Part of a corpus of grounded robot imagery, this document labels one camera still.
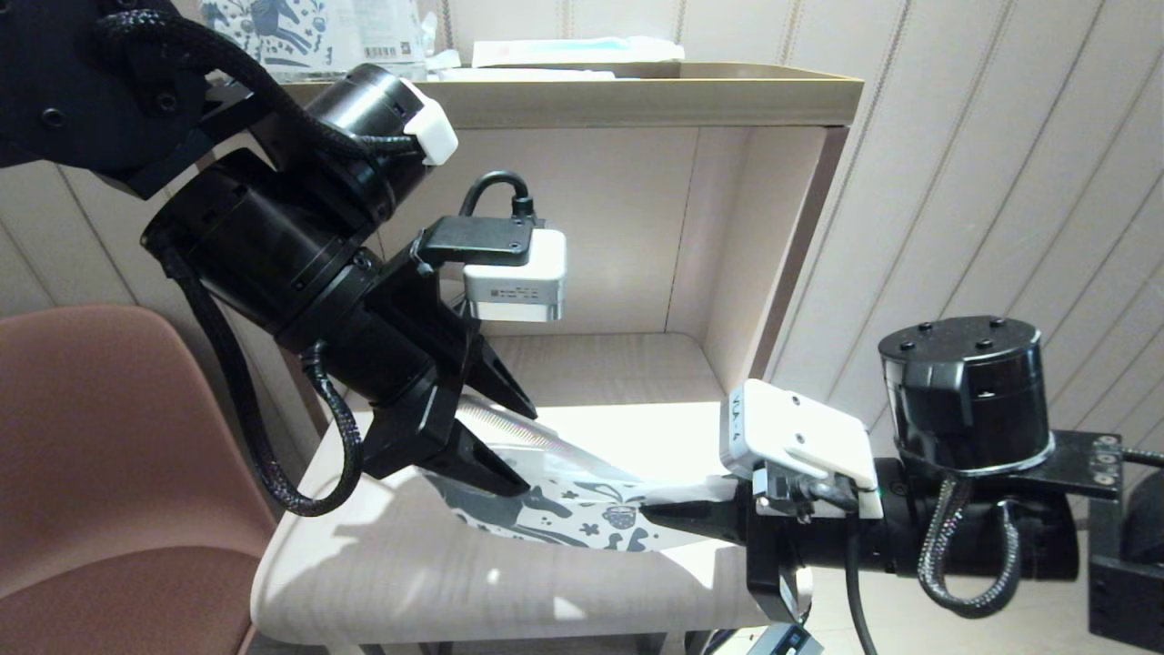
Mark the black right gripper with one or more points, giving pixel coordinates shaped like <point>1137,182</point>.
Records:
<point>782,555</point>

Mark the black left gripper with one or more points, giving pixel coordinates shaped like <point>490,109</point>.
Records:
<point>400,364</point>

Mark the white horse-print zip pouch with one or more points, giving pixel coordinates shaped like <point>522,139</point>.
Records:
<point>546,518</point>

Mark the light wood shelf desk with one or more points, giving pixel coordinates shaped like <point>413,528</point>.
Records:
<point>455,591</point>

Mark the small knotted white packet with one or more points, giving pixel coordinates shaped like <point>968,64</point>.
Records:
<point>442,59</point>

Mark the blue white toothbrush packet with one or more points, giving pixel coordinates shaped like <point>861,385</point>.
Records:
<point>564,52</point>

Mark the brown chair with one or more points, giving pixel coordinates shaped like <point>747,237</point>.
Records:
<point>109,473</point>

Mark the barcode label water bottle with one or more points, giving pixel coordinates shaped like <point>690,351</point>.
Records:
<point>389,32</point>

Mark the black equipment box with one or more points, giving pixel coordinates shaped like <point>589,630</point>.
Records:
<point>1128,582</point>

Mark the horse-print packages on shelf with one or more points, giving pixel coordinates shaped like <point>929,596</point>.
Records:
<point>309,32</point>

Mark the horse label water bottle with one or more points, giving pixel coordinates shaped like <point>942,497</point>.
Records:
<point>227,18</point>

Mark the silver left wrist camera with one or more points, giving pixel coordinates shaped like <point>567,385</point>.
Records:
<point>523,282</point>

